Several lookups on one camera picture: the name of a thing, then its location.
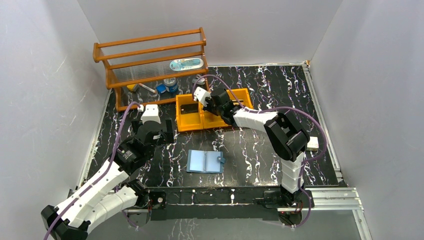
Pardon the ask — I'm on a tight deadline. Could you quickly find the black card with stripe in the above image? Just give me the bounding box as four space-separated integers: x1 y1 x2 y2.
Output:
180 103 199 115

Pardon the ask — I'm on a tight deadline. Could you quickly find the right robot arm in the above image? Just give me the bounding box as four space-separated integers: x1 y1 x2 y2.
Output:
192 87 310 194

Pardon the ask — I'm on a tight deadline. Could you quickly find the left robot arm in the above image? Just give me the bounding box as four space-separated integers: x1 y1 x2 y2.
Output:
41 102 174 240

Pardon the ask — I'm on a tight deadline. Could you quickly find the right yellow plastic bin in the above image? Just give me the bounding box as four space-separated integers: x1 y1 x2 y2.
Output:
226 88 253 109

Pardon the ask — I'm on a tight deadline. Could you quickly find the white stapler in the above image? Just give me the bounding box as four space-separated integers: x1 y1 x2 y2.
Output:
192 74 206 86

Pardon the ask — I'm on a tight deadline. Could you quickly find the left yellow plastic bin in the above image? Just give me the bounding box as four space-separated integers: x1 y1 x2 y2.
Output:
175 94 203 132

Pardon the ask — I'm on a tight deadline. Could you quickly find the yellow grey sponge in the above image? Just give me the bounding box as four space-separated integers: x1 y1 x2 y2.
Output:
126 84 140 92

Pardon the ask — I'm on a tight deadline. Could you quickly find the white red marker pen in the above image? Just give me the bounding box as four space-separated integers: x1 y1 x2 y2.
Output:
138 83 157 94

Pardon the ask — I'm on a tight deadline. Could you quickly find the small blue box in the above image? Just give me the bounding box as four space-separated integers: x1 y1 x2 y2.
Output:
155 83 167 94

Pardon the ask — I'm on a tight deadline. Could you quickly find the white blue round tin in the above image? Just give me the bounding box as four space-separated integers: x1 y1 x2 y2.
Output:
163 77 179 93

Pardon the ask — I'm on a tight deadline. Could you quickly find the blue white oval package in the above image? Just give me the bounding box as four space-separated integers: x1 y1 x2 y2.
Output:
169 57 204 72

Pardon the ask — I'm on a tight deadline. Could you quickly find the wooden shelf rack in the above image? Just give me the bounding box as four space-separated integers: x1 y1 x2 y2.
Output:
92 27 209 112

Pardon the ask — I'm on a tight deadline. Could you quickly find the white rectangular box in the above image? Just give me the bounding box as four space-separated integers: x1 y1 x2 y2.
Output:
306 136 320 152

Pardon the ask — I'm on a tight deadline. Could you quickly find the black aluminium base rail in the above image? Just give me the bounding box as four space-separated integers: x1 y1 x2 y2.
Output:
64 187 365 229

